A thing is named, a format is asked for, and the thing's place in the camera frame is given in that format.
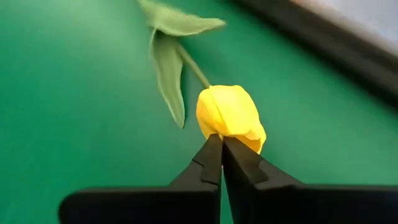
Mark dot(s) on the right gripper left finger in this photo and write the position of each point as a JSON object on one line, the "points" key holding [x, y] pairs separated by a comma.
{"points": [[155, 205]]}

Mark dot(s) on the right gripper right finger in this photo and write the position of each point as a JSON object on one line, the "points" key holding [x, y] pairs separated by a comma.
{"points": [[295, 205]]}

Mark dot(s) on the yellow artificial tulip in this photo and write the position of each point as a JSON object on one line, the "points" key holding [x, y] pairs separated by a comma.
{"points": [[228, 112]]}

